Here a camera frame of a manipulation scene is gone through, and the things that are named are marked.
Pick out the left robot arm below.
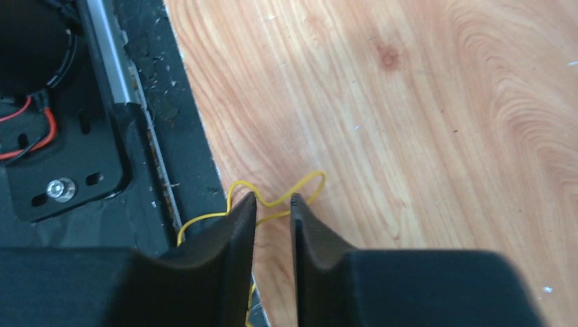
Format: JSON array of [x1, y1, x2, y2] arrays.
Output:
[[1, 0, 83, 97]]

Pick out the yellow cable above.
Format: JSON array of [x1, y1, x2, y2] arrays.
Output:
[[176, 170, 327, 327]]

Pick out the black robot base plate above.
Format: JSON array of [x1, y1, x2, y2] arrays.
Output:
[[1, 1, 225, 258]]

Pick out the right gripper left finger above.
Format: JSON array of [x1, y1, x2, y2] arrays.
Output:
[[1, 193, 257, 326]]

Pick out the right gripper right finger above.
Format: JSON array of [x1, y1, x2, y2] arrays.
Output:
[[290, 193, 544, 326]]

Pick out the red and black base wires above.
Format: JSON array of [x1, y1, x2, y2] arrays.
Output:
[[0, 90, 59, 166]]

